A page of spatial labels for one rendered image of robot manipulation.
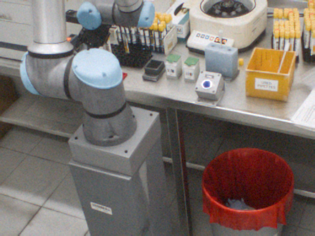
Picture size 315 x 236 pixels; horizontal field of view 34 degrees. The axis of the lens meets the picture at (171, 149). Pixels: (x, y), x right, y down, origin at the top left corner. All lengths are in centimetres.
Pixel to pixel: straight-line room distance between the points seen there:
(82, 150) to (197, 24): 69
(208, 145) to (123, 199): 97
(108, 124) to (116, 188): 20
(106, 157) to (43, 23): 38
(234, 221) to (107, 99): 81
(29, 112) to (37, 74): 144
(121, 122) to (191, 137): 109
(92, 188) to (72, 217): 104
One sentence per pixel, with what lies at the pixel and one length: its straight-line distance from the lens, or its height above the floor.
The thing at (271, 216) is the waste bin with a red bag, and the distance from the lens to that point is 193.
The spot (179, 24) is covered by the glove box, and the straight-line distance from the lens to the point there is 192.
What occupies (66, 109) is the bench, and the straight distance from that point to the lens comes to 275.
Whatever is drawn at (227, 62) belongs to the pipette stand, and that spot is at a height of 94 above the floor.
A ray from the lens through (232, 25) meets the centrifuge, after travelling 181.
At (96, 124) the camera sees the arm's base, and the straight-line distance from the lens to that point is 138.
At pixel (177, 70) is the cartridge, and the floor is 91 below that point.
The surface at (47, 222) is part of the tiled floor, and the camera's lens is 257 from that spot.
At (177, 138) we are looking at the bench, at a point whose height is 68.
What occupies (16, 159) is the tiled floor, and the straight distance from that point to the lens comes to 296.
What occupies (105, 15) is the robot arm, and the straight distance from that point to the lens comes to 155.
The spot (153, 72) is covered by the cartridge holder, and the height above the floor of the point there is 90.
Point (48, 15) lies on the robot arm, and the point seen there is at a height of 129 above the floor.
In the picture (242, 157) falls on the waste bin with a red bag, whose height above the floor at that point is 41.
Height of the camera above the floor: 186
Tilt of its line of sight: 42 degrees down
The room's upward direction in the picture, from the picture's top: 7 degrees counter-clockwise
